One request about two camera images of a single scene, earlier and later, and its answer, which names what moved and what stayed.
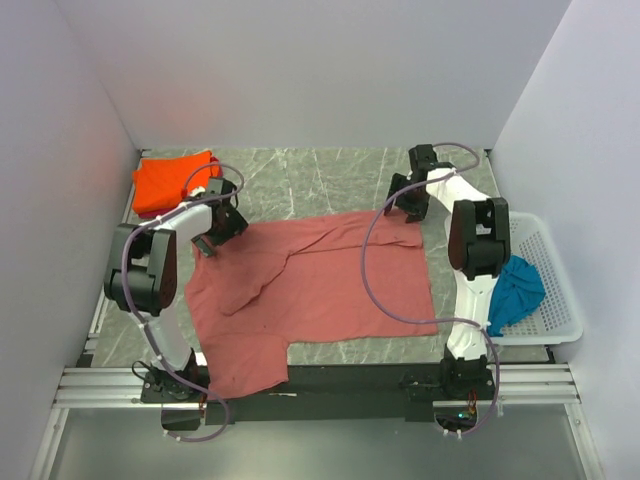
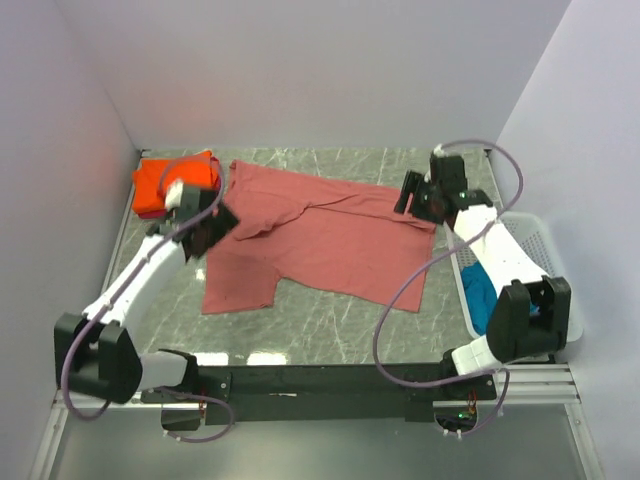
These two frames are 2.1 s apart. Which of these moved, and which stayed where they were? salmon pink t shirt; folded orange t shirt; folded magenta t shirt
Moved: salmon pink t shirt
Stayed: folded orange t shirt; folded magenta t shirt
